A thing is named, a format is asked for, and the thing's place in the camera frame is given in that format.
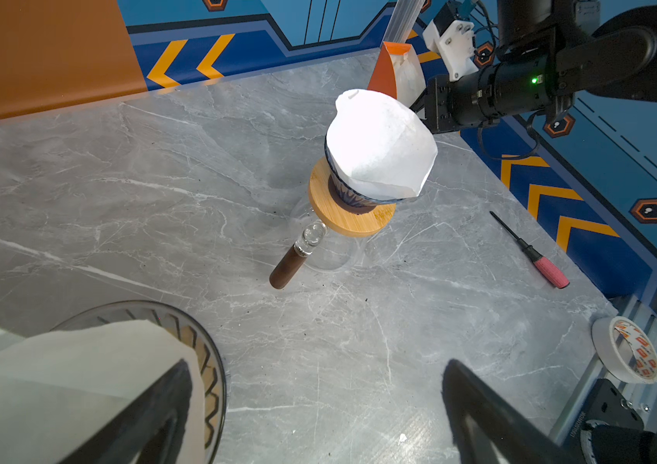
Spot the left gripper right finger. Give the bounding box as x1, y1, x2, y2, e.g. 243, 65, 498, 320
442, 360, 577, 464

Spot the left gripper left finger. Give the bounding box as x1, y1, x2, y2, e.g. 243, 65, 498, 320
63, 360, 193, 463

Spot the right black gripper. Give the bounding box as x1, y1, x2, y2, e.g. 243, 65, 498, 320
423, 60, 555, 135

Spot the white paper coffee filter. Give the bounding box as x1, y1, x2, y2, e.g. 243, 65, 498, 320
0, 321, 206, 463

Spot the grey glass dripper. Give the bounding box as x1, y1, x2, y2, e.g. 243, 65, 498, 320
54, 300, 227, 463

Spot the wooden ring holder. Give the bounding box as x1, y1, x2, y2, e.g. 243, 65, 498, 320
308, 159, 396, 238

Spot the blue ribbed dripper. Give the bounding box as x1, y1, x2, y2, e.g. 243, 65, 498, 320
326, 155, 401, 213

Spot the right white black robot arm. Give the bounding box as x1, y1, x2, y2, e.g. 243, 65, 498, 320
411, 1, 657, 133

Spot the clear tape roll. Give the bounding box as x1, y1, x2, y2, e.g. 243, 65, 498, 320
591, 316, 657, 385

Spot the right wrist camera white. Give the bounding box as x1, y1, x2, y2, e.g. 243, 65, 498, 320
422, 1, 477, 82

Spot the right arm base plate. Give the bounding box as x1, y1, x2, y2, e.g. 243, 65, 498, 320
559, 378, 645, 464

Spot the pink handle screwdriver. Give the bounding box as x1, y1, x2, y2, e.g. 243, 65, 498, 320
489, 211, 570, 289

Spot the aluminium rail front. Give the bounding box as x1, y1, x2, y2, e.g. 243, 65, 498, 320
551, 297, 657, 463

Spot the clear glass server wooden handle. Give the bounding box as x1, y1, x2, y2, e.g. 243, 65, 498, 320
270, 197, 366, 289

